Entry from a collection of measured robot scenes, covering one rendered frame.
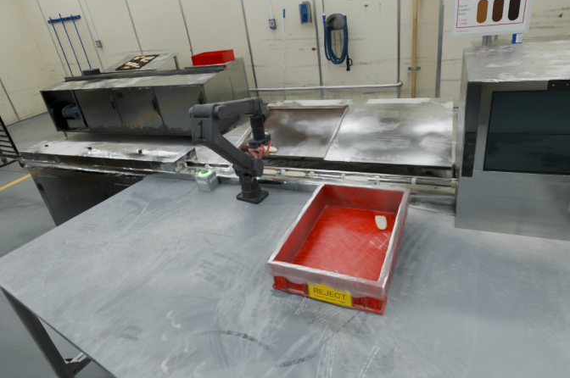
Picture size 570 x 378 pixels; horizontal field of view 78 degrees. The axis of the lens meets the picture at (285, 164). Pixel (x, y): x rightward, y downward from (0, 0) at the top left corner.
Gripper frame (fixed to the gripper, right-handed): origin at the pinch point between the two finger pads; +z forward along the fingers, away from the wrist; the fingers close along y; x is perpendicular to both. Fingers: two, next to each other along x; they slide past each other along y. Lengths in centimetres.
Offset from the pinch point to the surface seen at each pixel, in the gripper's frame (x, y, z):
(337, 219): -41, -26, 11
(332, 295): -51, -64, 7
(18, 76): 701, 307, 8
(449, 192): -78, -7, 7
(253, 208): -6.3, -25.6, 11.0
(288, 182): -15.8, -9.2, 7.2
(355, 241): -51, -37, 11
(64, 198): 145, -9, 34
